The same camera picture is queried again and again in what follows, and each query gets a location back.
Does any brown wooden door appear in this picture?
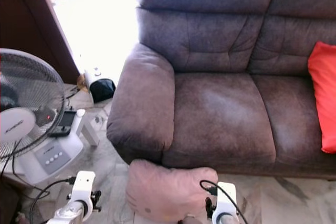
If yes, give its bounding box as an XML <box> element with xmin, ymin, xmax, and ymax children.
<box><xmin>0</xmin><ymin>0</ymin><xmax>82</xmax><ymax>84</ymax></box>

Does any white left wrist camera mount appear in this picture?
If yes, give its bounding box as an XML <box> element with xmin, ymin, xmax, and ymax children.
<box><xmin>73</xmin><ymin>170</ymin><xmax>96</xmax><ymax>207</ymax></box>

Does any pink pillow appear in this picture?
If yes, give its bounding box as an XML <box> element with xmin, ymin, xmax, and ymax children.
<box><xmin>126</xmin><ymin>159</ymin><xmax>219</xmax><ymax>223</ymax></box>

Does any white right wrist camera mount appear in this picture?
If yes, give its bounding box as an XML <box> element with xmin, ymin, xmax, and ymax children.
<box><xmin>214</xmin><ymin>182</ymin><xmax>238</xmax><ymax>218</ymax></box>

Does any white standing fan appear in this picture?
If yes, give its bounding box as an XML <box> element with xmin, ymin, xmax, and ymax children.
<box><xmin>0</xmin><ymin>48</ymin><xmax>86</xmax><ymax>185</ymax></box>

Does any black bag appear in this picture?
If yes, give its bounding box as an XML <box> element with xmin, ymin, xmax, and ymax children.
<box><xmin>89</xmin><ymin>78</ymin><xmax>117</xmax><ymax>104</ymax></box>

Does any brown suede sofa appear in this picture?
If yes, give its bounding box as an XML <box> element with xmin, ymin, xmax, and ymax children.
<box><xmin>107</xmin><ymin>0</ymin><xmax>336</xmax><ymax>179</ymax></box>

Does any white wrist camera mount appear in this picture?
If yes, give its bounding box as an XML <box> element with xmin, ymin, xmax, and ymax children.
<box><xmin>73</xmin><ymin>170</ymin><xmax>96</xmax><ymax>207</ymax></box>
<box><xmin>214</xmin><ymin>182</ymin><xmax>238</xmax><ymax>218</ymax></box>

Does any red pillow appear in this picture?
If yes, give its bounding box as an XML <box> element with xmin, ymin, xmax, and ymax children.
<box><xmin>308</xmin><ymin>41</ymin><xmax>336</xmax><ymax>154</ymax></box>

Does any black fan power cable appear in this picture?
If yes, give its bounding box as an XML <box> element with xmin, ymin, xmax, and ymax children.
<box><xmin>0</xmin><ymin>148</ymin><xmax>32</xmax><ymax>180</ymax></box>

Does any black handheld controller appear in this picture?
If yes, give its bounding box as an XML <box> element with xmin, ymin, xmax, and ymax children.
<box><xmin>49</xmin><ymin>109</ymin><xmax>77</xmax><ymax>138</ymax></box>

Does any white plastic adapter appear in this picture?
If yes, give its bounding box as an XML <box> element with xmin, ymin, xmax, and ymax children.
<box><xmin>73</xmin><ymin>110</ymin><xmax>100</xmax><ymax>147</ymax></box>

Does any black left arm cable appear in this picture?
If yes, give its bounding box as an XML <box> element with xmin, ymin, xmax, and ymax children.
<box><xmin>30</xmin><ymin>177</ymin><xmax>79</xmax><ymax>224</ymax></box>

